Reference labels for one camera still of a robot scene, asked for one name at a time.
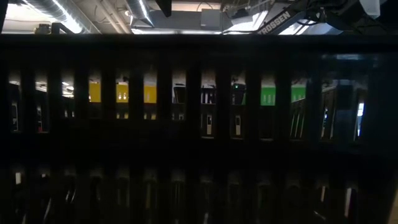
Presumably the black plastic slotted basket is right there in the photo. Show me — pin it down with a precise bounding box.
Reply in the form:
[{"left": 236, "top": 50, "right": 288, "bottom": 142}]
[
  {"left": 0, "top": 33, "right": 398, "bottom": 224},
  {"left": 172, "top": 85, "right": 217, "bottom": 105}
]

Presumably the yellow plastic slotted basket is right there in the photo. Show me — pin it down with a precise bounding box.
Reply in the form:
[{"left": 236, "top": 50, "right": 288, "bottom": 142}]
[{"left": 88, "top": 81, "right": 158, "bottom": 104}]

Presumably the green plastic slotted basket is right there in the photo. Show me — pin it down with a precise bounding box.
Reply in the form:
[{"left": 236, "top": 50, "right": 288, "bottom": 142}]
[{"left": 241, "top": 85, "right": 307, "bottom": 106}]

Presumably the bright ceiling light panel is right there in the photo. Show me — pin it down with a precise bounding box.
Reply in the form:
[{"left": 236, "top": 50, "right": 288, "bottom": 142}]
[{"left": 130, "top": 27, "right": 223, "bottom": 35}]

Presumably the grey ceiling box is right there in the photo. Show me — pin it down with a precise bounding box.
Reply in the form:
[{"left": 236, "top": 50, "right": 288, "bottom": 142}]
[{"left": 200, "top": 8, "right": 223, "bottom": 30}]

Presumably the white ceiling box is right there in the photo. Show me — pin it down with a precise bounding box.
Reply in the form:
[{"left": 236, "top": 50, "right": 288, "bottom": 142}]
[{"left": 359, "top": 0, "right": 388, "bottom": 19}]

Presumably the silver round ceiling duct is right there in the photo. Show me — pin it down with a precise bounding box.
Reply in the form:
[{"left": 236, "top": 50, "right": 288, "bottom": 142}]
[{"left": 126, "top": 0, "right": 155, "bottom": 27}]

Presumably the large ribbed silver duct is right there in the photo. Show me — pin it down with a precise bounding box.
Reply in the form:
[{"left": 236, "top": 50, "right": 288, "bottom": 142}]
[{"left": 18, "top": 0, "right": 102, "bottom": 34}]

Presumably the black hanging cord reel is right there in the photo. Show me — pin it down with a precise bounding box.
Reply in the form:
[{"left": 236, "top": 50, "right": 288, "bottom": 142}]
[{"left": 33, "top": 23, "right": 52, "bottom": 35}]

